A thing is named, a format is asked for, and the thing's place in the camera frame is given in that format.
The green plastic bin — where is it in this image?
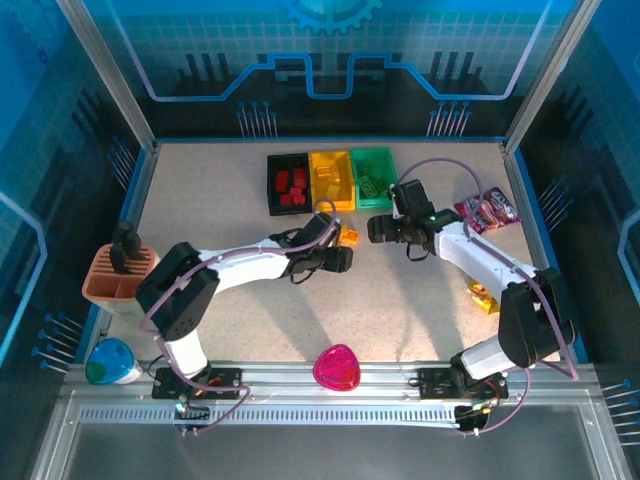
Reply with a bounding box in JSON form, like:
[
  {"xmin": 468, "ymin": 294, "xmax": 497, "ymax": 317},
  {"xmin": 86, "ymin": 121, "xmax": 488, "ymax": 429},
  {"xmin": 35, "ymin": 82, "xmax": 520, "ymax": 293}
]
[{"xmin": 349, "ymin": 146, "xmax": 400, "ymax": 210}]

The yellow plastic bin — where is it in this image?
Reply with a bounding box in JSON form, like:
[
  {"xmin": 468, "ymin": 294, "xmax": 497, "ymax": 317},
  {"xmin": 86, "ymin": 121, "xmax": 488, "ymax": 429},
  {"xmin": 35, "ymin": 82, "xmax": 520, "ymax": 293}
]
[{"xmin": 308, "ymin": 149, "xmax": 357, "ymax": 212}]

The purple candy bag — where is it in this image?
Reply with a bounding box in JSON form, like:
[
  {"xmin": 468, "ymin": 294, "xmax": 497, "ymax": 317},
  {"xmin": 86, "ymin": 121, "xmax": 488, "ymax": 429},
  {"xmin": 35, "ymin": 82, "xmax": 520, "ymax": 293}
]
[{"xmin": 453, "ymin": 187, "xmax": 522, "ymax": 236}]

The yellow snack packet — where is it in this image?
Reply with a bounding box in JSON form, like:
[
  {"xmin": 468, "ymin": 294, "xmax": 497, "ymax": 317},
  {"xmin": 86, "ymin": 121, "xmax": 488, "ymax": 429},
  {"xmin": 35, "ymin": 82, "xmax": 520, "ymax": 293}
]
[{"xmin": 467, "ymin": 280, "xmax": 501, "ymax": 315}]

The black plastic bin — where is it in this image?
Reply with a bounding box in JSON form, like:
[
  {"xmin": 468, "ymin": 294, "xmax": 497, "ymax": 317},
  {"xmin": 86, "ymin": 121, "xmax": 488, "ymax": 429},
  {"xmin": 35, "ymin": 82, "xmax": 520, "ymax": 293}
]
[{"xmin": 266, "ymin": 152, "xmax": 314, "ymax": 217}]

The pink heart-shaped bowl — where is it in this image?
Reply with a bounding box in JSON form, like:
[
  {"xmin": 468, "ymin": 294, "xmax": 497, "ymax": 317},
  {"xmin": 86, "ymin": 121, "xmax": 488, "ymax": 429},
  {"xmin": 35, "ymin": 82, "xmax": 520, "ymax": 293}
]
[{"xmin": 312, "ymin": 343, "xmax": 361, "ymax": 392}]

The small controller board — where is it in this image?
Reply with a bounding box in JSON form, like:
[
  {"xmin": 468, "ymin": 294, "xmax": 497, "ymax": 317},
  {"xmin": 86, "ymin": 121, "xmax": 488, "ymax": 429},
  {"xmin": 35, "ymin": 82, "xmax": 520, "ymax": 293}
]
[
  {"xmin": 172, "ymin": 397, "xmax": 212, "ymax": 439},
  {"xmin": 453, "ymin": 397, "xmax": 503, "ymax": 439}
]

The terracotta cream utensil holder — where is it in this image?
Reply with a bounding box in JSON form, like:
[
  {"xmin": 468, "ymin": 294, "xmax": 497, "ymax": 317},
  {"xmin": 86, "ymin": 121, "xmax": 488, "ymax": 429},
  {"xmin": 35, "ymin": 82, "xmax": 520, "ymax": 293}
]
[{"xmin": 81, "ymin": 243, "xmax": 161, "ymax": 319}]

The blue lidded cup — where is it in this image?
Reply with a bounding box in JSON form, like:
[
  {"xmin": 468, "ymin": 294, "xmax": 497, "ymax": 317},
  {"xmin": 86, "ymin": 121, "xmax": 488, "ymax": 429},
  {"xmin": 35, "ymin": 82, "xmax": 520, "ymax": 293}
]
[{"xmin": 84, "ymin": 338, "xmax": 145, "ymax": 386}]

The aluminium front rail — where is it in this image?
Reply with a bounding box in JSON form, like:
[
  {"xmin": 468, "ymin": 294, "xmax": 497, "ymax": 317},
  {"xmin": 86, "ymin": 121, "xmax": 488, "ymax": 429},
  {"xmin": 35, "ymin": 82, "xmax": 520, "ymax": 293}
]
[{"xmin": 62, "ymin": 360, "xmax": 601, "ymax": 407}]

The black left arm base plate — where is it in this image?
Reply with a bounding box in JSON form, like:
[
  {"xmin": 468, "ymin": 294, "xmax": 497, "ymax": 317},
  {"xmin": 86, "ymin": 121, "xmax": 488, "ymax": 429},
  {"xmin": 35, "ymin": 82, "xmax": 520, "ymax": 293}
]
[{"xmin": 152, "ymin": 367, "xmax": 245, "ymax": 401}]

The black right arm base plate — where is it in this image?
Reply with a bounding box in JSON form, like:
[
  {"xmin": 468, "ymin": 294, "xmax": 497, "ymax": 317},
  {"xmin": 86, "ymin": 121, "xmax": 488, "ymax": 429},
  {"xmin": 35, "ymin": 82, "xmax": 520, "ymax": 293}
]
[{"xmin": 417, "ymin": 366, "xmax": 510, "ymax": 401}]

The slotted grey cable duct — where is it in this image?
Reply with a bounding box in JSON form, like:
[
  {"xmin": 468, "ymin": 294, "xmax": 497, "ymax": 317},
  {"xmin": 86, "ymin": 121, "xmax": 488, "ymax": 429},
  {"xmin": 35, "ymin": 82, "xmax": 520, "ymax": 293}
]
[{"xmin": 79, "ymin": 405, "xmax": 464, "ymax": 427}]

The black utensil handle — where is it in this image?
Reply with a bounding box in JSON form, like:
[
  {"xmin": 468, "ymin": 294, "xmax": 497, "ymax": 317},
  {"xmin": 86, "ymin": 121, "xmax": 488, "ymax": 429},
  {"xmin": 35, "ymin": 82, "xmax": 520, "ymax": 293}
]
[{"xmin": 110, "ymin": 221, "xmax": 143, "ymax": 275}]

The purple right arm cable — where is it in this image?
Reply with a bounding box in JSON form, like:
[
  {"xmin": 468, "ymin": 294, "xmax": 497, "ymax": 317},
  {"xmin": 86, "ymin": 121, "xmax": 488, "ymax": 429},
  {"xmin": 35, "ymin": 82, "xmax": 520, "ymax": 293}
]
[{"xmin": 397, "ymin": 157, "xmax": 581, "ymax": 437}]

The aluminium frame post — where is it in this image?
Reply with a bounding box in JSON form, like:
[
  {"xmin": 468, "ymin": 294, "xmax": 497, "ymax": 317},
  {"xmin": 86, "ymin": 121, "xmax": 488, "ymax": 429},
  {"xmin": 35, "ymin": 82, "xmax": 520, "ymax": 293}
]
[
  {"xmin": 54, "ymin": 0, "xmax": 161, "ymax": 154},
  {"xmin": 501, "ymin": 0, "xmax": 604, "ymax": 154}
]

